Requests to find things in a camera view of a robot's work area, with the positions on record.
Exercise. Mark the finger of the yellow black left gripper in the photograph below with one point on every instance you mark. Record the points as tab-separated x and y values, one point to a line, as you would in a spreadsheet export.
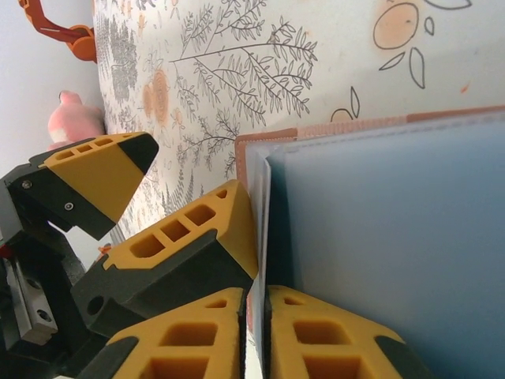
90	177
177	252

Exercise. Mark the floral patterned table mat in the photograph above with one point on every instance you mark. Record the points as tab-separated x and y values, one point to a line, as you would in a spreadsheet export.
315	39

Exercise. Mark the pink pig plush toy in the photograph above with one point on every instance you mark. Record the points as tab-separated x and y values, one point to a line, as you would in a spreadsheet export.
73	122

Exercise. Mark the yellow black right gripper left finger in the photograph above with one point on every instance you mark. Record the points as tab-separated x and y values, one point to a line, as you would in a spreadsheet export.
177	347

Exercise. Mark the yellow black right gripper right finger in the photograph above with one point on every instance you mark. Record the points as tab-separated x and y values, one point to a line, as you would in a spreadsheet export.
335	347

